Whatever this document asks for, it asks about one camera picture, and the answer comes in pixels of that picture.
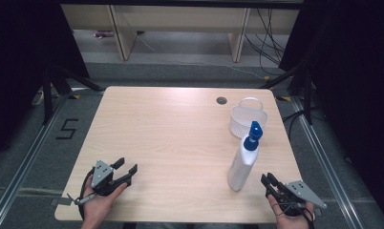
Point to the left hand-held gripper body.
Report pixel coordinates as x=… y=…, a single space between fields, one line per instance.
x=101 y=173

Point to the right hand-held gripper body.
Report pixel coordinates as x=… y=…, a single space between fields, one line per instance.
x=300 y=194

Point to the white spray bottle blue nozzle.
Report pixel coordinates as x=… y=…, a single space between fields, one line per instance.
x=242 y=165

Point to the white plastic basket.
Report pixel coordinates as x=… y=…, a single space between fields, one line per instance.
x=244 y=119

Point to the person's right hand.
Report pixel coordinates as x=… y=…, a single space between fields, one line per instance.
x=292 y=222

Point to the person's left hand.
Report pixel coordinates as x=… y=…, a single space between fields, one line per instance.
x=97 y=206

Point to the yellow tape piece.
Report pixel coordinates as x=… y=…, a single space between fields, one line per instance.
x=284 y=98
x=74 y=96

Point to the black metal stand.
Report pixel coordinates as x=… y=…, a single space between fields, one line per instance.
x=47 y=95
x=308 y=95

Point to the dark curtain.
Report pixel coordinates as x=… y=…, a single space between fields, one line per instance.
x=18 y=63
x=355 y=79

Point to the light wooden desk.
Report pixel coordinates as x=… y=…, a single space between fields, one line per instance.
x=180 y=17

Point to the metal floor rail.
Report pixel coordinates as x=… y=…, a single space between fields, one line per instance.
x=327 y=165
x=21 y=171

